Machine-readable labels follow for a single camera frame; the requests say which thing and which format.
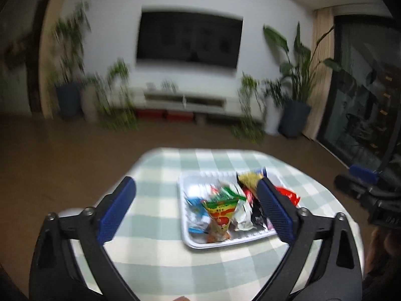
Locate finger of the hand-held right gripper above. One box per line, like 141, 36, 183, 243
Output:
349, 164, 382, 183
334, 175, 372, 199

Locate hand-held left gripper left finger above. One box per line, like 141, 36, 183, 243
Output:
30, 176, 142, 301

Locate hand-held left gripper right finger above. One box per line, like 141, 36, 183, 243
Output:
251, 177, 364, 301

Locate black snack packet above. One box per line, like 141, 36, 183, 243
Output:
251, 199, 270, 226

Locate dark blue yellow cake packet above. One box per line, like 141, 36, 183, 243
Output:
236, 167, 268, 192

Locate green red snack packet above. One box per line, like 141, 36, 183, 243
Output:
210, 186, 246, 203

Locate orange packet with green edge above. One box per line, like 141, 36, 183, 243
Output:
200, 198, 239, 243

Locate light blue snack packet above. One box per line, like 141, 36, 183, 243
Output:
185, 196, 210, 233

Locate white plastic tray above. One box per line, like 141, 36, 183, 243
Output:
177, 171, 287, 250

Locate person's right hand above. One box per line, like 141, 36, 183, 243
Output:
365, 227, 401, 276

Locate green white checked tablecloth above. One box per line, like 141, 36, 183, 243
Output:
59, 147, 364, 301

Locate glass sliding door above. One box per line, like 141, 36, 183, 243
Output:
316, 16, 401, 170

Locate large leafy plant dark pot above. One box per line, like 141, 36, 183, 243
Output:
263, 22, 343, 138

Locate plant in tall white pot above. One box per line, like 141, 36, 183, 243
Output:
263, 78, 287, 136

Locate red storage box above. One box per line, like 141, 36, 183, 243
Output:
136, 109, 166, 120
166, 110, 195, 122

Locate plant in cream ceramic pot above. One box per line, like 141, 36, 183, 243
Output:
80, 72, 104, 123

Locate tall plant in blue pot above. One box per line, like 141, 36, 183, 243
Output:
48, 2, 91, 120

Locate beige curtain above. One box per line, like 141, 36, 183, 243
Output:
302, 6, 336, 140

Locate trailing plant with thin vines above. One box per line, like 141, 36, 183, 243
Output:
230, 72, 267, 145

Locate white television cabinet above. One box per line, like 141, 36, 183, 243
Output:
127, 85, 267, 123

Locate trailing pothos in white pot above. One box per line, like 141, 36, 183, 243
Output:
94, 58, 140, 132

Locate beige wooden pillar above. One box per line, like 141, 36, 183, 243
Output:
39, 0, 65, 120

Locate black wall television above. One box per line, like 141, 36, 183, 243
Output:
135, 6, 244, 73

